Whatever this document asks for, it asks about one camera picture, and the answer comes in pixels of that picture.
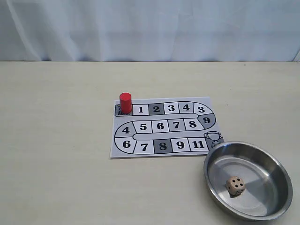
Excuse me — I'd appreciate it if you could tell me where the red cylinder game piece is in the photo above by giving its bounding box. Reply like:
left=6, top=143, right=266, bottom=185
left=119, top=92, right=132, bottom=114

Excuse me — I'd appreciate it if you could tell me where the beige wooden die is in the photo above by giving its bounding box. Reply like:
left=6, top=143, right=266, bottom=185
left=225, top=176, right=245, bottom=196

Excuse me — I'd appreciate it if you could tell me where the paper number game board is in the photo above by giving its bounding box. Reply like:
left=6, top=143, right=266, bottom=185
left=110, top=97, right=224, bottom=158

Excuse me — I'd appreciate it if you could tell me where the round stainless steel dish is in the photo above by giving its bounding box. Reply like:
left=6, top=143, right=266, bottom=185
left=203, top=141, right=293, bottom=221

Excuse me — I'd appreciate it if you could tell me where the white background curtain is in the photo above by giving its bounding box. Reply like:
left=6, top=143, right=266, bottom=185
left=0, top=0, right=300, bottom=61

